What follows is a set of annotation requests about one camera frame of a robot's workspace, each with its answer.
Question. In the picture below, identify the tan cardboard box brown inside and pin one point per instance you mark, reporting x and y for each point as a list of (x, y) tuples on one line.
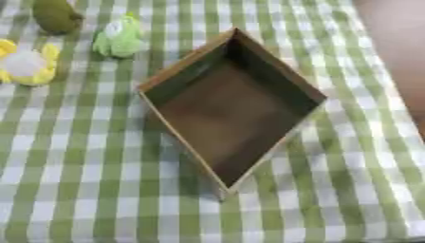
[(232, 114)]

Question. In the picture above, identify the light green soft toy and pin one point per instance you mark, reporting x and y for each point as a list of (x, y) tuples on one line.
[(118, 38)]

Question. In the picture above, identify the olive green soft toy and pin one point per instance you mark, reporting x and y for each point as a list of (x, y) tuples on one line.
[(54, 15)]

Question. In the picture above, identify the yellow and white soft toy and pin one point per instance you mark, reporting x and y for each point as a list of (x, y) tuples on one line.
[(26, 65)]

